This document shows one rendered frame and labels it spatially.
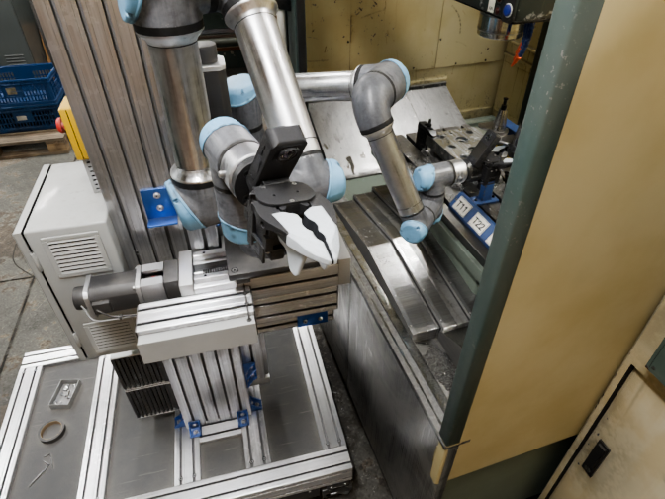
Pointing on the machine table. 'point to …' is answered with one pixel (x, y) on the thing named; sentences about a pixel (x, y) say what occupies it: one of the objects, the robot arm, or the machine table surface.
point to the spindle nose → (487, 27)
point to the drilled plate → (456, 144)
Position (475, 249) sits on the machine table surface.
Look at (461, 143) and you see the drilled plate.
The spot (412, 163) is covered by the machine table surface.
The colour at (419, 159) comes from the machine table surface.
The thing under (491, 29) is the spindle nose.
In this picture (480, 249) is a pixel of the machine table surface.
